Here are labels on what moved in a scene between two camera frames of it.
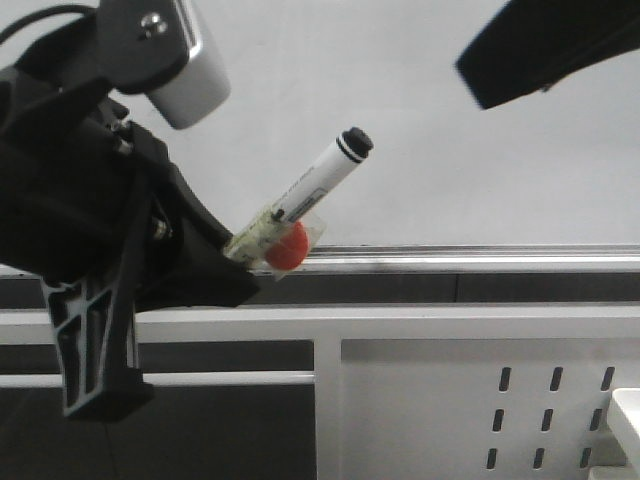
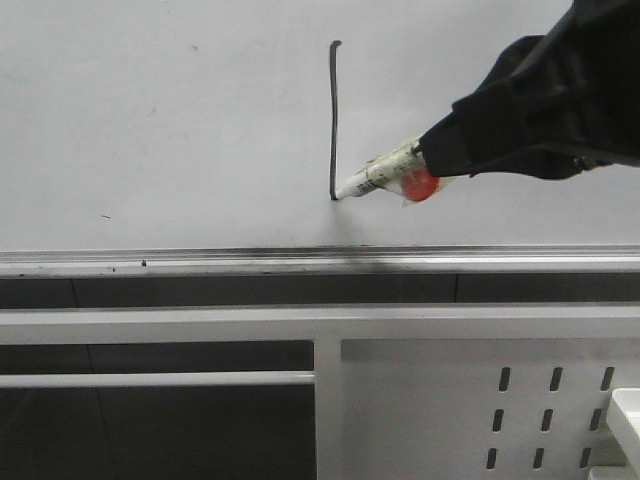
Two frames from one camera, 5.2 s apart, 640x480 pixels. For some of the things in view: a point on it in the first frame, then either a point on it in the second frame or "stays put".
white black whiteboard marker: [303, 200] -> [387, 174]
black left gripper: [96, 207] -> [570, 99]
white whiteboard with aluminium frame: [545, 183] stays put
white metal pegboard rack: [419, 393] stays put
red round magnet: [291, 251] -> [420, 185]
